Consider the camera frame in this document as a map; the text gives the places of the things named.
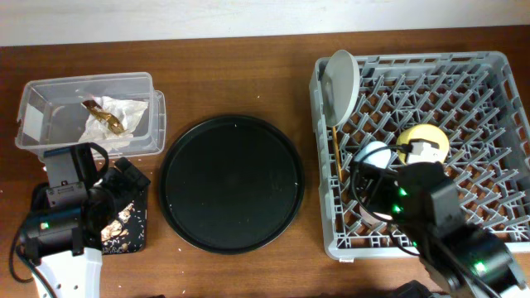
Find blue cup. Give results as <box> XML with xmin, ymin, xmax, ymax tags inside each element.
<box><xmin>354</xmin><ymin>141</ymin><xmax>392</xmax><ymax>169</ymax></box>

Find food scraps pile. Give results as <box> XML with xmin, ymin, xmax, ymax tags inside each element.
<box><xmin>101</xmin><ymin>202</ymin><xmax>147</xmax><ymax>255</ymax></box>

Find yellow bowl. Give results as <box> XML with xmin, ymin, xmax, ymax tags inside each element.
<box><xmin>397</xmin><ymin>123</ymin><xmax>450</xmax><ymax>165</ymax></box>

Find wooden chopstick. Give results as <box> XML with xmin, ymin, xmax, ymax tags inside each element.
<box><xmin>332</xmin><ymin>127</ymin><xmax>343</xmax><ymax>182</ymax></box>

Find gold foil wrapper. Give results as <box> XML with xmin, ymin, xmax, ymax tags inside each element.
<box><xmin>81</xmin><ymin>99</ymin><xmax>125</xmax><ymax>135</ymax></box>

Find white paper napkin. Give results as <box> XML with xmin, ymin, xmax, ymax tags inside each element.
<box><xmin>79</xmin><ymin>96</ymin><xmax>149</xmax><ymax>151</ymax></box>

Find grey plate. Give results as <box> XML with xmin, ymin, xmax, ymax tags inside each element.
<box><xmin>321</xmin><ymin>50</ymin><xmax>360</xmax><ymax>127</ymax></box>

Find pink cup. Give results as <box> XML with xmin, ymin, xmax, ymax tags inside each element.
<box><xmin>359</xmin><ymin>207</ymin><xmax>393</xmax><ymax>225</ymax></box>

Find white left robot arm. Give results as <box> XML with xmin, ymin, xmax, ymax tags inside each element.
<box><xmin>9</xmin><ymin>142</ymin><xmax>151</xmax><ymax>297</ymax></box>

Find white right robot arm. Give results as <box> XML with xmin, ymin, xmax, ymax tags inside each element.
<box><xmin>349</xmin><ymin>161</ymin><xmax>529</xmax><ymax>297</ymax></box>

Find clear plastic waste bin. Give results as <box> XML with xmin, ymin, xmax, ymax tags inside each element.
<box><xmin>15</xmin><ymin>72</ymin><xmax>166</xmax><ymax>158</ymax></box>

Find grey dishwasher rack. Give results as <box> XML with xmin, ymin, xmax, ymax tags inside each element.
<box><xmin>309</xmin><ymin>51</ymin><xmax>529</xmax><ymax>262</ymax></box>

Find black rectangular tray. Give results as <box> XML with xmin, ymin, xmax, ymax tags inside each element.
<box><xmin>28</xmin><ymin>177</ymin><xmax>149</xmax><ymax>256</ymax></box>

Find round black serving tray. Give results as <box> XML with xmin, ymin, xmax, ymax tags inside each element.
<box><xmin>158</xmin><ymin>115</ymin><xmax>305</xmax><ymax>255</ymax></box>

